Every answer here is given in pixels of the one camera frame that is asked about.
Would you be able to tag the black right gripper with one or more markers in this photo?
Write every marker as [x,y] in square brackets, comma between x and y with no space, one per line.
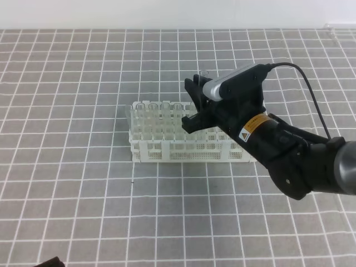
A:
[236,108]

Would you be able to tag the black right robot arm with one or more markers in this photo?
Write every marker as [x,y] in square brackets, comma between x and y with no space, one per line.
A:
[298,161]

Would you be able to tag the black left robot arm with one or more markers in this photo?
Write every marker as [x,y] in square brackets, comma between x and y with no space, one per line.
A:
[54,262]

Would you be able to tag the white test tube rack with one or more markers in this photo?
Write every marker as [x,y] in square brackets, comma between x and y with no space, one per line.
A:
[211,145]

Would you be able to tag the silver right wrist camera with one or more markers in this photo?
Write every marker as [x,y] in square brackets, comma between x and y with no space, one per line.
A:
[236,82]

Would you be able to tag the grey checked tablecloth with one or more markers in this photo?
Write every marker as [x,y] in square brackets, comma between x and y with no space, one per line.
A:
[70,189]

